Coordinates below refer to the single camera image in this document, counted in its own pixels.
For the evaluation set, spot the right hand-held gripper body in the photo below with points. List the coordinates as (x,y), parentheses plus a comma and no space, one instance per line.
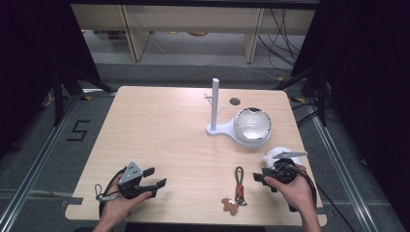
(285,170)

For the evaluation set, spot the aluminium floor rail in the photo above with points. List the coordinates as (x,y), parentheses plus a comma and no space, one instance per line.
(35,167)
(341,174)

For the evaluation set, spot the dark curtain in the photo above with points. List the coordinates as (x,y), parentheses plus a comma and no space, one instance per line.
(367,80)
(29,64)

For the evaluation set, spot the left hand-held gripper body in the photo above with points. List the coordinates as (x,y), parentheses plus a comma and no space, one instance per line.
(130,180)

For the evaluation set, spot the white rounded object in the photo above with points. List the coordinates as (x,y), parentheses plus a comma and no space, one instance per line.
(269,159)

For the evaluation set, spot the person's right hand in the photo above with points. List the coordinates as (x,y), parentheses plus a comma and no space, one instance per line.
(298,193)

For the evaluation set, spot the black metal stand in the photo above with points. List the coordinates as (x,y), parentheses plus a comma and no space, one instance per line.
(59,93)
(320,93)

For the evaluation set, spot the person's left hand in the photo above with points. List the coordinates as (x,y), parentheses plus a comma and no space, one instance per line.
(114,209)

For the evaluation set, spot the light wooden desk frame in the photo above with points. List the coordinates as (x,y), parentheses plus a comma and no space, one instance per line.
(193,19)

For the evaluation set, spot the white post stand with tray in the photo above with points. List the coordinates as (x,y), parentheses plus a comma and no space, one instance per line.
(214,103)

